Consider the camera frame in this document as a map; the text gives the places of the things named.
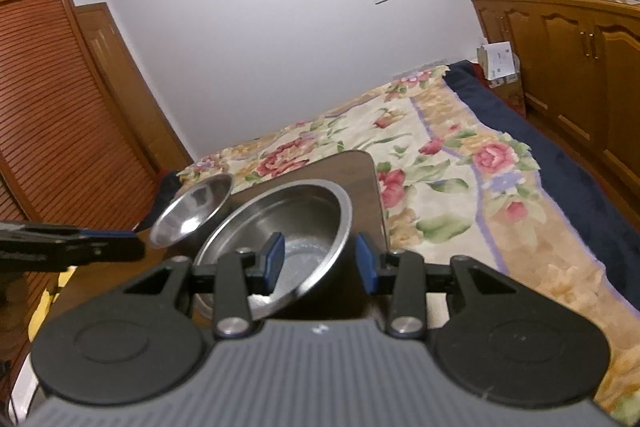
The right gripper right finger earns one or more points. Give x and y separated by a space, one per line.
407 279

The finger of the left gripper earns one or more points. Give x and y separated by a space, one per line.
60 230
34 252

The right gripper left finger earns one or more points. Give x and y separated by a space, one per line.
233 279

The steel bowl back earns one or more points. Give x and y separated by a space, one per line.
187 222

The large steel bowl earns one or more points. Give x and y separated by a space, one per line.
304 226

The floral tray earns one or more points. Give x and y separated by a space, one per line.
23 392

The yellow pikachu plush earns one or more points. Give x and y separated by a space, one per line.
50 293

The dark clothes on bed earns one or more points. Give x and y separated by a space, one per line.
170 185

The floral bed quilt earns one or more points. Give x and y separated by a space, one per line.
459 172

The white paper box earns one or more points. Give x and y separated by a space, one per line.
499 63

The wooden sideboard cabinet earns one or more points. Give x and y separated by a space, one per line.
580 73

